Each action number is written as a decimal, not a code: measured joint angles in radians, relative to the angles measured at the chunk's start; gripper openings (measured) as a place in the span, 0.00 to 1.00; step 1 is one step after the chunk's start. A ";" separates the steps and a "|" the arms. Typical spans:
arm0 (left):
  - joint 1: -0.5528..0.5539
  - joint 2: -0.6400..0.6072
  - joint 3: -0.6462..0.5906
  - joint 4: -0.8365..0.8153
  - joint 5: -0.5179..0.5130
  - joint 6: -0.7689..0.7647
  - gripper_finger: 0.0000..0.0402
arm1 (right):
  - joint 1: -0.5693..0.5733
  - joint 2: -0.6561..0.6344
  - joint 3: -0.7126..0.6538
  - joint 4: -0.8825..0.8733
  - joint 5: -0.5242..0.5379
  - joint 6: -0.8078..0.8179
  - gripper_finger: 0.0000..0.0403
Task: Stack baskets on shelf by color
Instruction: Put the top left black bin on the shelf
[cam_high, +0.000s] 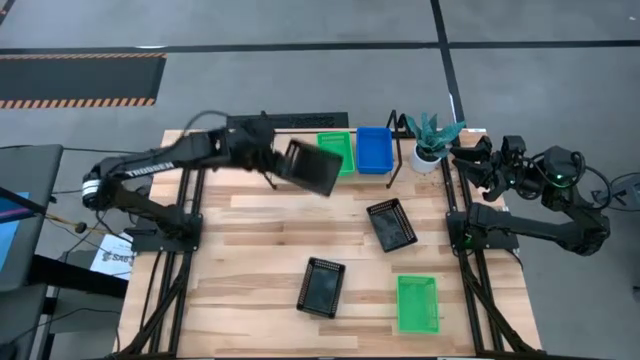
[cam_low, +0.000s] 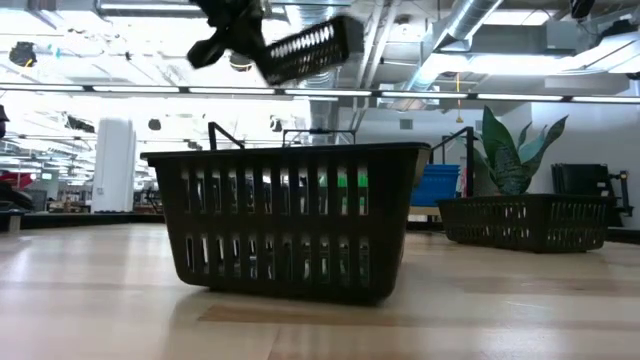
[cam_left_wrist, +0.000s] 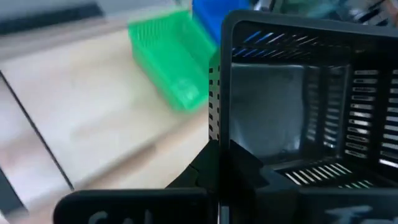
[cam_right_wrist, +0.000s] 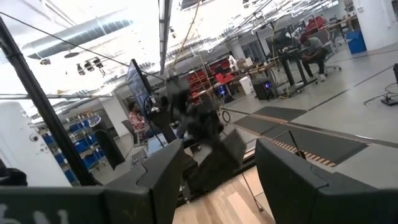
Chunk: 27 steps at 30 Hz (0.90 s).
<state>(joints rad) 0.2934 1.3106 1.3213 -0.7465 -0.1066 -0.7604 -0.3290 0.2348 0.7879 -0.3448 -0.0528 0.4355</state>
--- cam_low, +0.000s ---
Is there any blue plastic basket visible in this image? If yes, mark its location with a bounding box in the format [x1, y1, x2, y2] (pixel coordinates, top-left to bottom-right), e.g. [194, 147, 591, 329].
[412, 164, 461, 176]
[410, 172, 460, 208]

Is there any black plastic basket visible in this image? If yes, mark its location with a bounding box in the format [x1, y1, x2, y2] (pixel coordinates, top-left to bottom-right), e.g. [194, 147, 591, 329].
[436, 193, 617, 254]
[139, 142, 432, 305]
[259, 13, 366, 86]

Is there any green snake plant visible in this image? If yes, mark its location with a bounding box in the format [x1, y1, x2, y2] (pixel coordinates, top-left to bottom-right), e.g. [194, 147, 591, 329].
[472, 104, 570, 197]

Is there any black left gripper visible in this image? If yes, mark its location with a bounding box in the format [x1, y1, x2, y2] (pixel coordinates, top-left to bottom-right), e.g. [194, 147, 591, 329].
[187, 0, 277, 85]

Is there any white pillar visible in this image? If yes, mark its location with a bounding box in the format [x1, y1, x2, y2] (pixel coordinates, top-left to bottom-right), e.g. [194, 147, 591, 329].
[91, 117, 137, 214]

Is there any black equipment cart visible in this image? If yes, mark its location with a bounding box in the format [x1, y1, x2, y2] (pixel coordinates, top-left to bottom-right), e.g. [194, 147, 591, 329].
[551, 162, 635, 219]

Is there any silver air duct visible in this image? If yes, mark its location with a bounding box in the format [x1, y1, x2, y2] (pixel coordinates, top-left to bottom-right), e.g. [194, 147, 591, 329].
[399, 0, 506, 96]

